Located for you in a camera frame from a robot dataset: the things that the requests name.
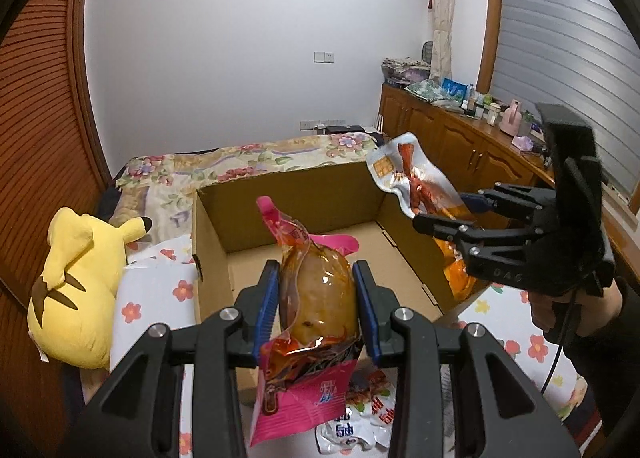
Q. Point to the wooden sideboard cabinet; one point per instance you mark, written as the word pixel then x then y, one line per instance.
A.
pixel 450 133

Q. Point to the green printed cloth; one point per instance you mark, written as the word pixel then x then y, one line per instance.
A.
pixel 425 89

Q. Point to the pile of printed packages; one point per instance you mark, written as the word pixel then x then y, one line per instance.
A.
pixel 402 70

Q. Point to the pink snack packet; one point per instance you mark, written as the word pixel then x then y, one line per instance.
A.
pixel 320 288

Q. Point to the blue white carton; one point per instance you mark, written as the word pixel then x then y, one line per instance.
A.
pixel 455 88

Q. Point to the black flat box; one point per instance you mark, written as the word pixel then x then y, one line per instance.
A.
pixel 345 129

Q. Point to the person's right forearm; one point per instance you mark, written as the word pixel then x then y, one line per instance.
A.
pixel 610 368

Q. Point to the cluster of small bottles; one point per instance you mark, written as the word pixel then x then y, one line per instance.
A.
pixel 482 108

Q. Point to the wooden window frame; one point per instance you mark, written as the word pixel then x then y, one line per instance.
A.
pixel 491 13

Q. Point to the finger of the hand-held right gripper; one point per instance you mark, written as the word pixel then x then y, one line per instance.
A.
pixel 515 200
pixel 442 227

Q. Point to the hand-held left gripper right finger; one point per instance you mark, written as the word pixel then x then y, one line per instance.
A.
pixel 365 308

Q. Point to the white wall outlet strip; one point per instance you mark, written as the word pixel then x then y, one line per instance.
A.
pixel 320 124

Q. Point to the small round desk fan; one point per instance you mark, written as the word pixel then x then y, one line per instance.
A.
pixel 428 52

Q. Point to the yellow plush toy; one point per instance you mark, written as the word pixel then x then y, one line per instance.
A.
pixel 75 278

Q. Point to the white flower print sheet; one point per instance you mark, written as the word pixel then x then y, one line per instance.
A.
pixel 150 288

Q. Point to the white wall switch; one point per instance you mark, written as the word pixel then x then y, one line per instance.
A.
pixel 324 57

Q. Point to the small purple object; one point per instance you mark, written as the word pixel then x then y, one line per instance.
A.
pixel 522 143

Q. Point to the person's right hand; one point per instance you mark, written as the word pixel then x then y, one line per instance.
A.
pixel 592 313

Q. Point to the grey window blind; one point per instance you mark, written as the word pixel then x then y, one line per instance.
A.
pixel 560 38

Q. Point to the beige curtain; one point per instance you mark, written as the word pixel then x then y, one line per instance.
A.
pixel 442 13

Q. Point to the floral blanket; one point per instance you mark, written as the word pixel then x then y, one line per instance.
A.
pixel 240 158

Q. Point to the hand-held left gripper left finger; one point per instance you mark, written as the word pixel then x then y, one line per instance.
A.
pixel 267 298

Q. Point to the pink plastic appliance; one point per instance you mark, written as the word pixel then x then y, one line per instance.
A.
pixel 512 118

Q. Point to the wooden louvred wardrobe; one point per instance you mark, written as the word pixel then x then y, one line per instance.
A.
pixel 45 113

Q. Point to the orange white snack packet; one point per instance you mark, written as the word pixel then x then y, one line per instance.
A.
pixel 425 193

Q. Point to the brown cardboard box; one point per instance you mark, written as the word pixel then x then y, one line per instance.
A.
pixel 330 198

